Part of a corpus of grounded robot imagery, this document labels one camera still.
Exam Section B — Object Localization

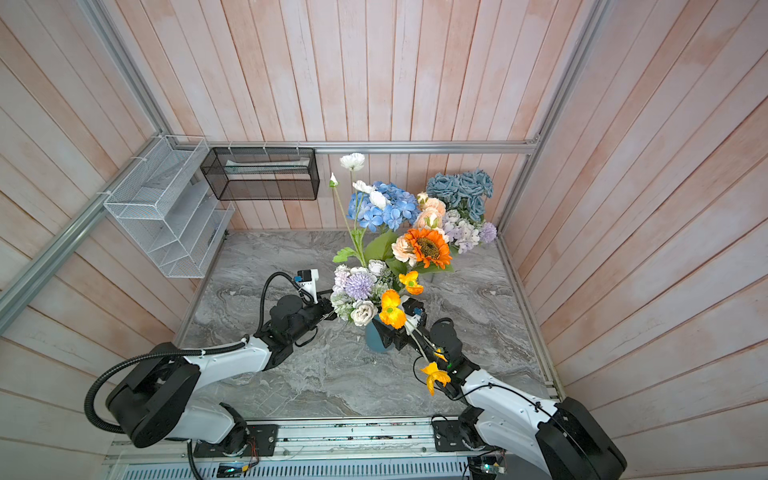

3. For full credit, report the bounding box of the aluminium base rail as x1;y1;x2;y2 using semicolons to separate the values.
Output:
104;416;541;480

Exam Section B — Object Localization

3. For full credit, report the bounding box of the orange flower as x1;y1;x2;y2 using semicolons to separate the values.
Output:
363;229;453;275

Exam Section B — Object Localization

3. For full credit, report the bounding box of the teal blue rose bouquet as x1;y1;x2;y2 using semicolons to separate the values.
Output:
426;169;494;223

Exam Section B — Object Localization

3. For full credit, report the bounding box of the pink white hydrangea bouquet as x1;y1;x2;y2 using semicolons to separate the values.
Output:
442;210;497;254

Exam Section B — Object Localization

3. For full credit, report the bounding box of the teal ceramic vase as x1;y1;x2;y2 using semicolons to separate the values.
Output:
365;320;388;353

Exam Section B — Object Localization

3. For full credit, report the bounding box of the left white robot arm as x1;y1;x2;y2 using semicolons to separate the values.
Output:
84;295;335;456

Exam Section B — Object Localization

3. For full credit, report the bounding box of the peach rose stem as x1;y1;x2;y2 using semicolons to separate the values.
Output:
417;192;446;217

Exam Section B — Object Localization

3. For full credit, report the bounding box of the white flower stem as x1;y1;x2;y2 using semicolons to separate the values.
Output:
329;153;390;267

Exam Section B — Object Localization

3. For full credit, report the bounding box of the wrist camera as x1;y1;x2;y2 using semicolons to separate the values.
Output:
402;297;427;334
294;269;319;304

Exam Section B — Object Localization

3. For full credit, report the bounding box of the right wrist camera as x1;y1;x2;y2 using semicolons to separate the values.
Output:
402;297;427;334

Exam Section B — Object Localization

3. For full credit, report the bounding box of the blue hydrangea mixed bouquet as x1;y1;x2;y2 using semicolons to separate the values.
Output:
347;180;420;233

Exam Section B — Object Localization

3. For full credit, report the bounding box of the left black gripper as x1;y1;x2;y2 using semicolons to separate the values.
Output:
288;287;355;343

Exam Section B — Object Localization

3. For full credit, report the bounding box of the yellow orange flower stem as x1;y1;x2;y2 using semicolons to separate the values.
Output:
379;271;451;396

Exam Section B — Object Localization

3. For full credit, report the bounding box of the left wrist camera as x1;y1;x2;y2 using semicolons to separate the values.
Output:
294;269;319;304

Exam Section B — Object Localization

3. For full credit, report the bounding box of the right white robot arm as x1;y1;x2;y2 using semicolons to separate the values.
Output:
373;316;628;479

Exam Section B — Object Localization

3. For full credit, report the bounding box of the black mesh basket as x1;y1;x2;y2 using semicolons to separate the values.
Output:
201;146;320;201

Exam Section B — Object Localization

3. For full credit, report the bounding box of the pale peach rose spray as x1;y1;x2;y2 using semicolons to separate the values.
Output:
391;209;452;270

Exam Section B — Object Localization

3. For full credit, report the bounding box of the black corrugated cable hose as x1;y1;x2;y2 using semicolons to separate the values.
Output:
83;271;301;434

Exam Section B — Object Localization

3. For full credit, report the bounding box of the white wire mesh shelf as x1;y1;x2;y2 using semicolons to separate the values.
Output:
104;135;235;279

